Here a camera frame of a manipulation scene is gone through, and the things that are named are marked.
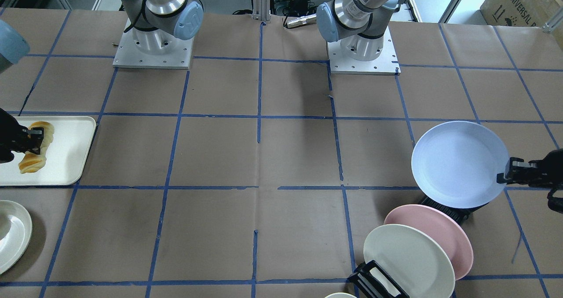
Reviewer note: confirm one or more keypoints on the black dish rack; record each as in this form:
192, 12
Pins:
368, 210

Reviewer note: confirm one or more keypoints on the cardboard box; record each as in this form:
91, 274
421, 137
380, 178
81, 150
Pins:
519, 12

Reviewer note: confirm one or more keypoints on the cream tray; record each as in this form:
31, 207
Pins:
65, 158

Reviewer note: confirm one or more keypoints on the cream shallow bowl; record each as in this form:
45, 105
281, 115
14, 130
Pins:
15, 233

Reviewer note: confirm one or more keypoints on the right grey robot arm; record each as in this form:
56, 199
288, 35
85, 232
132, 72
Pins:
160, 35

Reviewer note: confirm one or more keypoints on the black power adapter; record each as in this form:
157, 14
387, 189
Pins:
298, 5

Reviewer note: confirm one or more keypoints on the pink plate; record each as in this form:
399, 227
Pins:
442, 229

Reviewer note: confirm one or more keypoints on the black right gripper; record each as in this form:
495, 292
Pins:
9, 136

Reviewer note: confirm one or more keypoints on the light blue plate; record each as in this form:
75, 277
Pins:
456, 164

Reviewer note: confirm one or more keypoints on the cream plate in rack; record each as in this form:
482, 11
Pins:
412, 259

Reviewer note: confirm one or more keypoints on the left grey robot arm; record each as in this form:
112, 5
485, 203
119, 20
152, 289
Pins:
359, 26

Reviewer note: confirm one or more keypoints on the silver flashlight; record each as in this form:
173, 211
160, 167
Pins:
301, 21

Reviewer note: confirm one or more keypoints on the aluminium frame post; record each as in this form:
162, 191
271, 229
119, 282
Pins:
261, 10

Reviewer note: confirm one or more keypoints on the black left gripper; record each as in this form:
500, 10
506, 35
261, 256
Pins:
550, 170

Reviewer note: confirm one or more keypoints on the small cream bowl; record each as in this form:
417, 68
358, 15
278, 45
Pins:
340, 295

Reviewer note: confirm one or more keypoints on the twisted bread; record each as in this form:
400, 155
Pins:
41, 135

